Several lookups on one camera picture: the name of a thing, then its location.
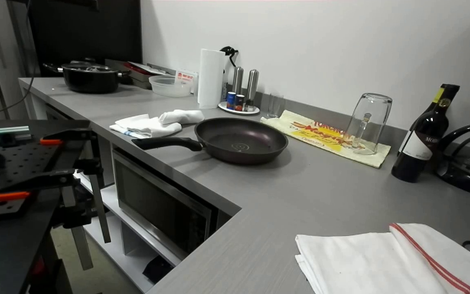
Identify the dark frying pan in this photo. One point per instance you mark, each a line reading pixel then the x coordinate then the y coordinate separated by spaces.
pixel 241 141

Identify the rolled white towel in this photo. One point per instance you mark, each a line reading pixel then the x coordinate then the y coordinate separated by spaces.
pixel 181 116

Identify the white paper towel roll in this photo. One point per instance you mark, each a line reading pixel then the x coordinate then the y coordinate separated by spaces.
pixel 210 79

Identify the folded white towel blue stripe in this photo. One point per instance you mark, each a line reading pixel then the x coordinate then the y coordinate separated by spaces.
pixel 149 125

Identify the white towel red stripe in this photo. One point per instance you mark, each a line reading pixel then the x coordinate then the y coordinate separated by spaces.
pixel 365 261

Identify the small white plate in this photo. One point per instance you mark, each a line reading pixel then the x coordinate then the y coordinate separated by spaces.
pixel 225 107

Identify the small blue can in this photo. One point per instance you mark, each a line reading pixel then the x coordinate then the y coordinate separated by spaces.
pixel 231 101

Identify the small clear drinking glass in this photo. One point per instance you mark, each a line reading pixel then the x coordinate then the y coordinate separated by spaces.
pixel 276 105

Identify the steel grinder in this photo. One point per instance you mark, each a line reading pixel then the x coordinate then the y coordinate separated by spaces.
pixel 238 79
pixel 252 85

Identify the white card red print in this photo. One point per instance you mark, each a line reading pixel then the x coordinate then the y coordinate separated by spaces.
pixel 186 76

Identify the yellow printed cloth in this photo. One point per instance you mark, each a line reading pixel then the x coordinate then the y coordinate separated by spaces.
pixel 320 136

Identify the clear plastic container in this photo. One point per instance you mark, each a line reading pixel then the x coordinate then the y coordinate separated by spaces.
pixel 169 87

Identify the microwave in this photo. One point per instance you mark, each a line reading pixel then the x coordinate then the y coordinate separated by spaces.
pixel 157 204

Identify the microwave door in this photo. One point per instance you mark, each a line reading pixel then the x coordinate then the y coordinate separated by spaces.
pixel 153 202

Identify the grey tray with papers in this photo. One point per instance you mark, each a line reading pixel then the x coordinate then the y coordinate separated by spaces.
pixel 141 73

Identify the large clear glass jar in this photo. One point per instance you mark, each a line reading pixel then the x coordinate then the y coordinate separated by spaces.
pixel 371 118

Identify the black pot with lid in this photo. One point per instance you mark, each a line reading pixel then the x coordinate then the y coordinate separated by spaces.
pixel 90 77

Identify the black bar clamp orange trigger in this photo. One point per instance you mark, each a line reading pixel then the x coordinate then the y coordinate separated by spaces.
pixel 69 134
pixel 35 180

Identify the dark wine bottle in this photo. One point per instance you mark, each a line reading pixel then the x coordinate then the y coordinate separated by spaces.
pixel 420 143

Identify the pale green bar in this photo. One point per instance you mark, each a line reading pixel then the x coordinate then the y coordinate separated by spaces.
pixel 8 130

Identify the black glass coffee carafe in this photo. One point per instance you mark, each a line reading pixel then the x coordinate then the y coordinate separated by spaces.
pixel 469 167

